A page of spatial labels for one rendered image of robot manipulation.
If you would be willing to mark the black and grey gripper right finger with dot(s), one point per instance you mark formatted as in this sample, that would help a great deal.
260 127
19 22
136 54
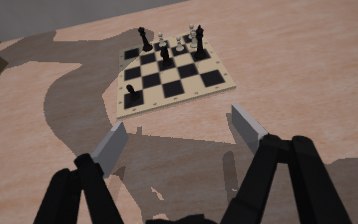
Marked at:
316 198

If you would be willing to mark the chessboard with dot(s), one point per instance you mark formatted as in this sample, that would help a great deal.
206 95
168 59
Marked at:
187 78

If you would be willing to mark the white pawn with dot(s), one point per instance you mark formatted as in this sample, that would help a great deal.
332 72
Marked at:
179 46
190 28
162 43

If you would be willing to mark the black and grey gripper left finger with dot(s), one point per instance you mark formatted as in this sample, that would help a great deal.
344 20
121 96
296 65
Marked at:
61 201

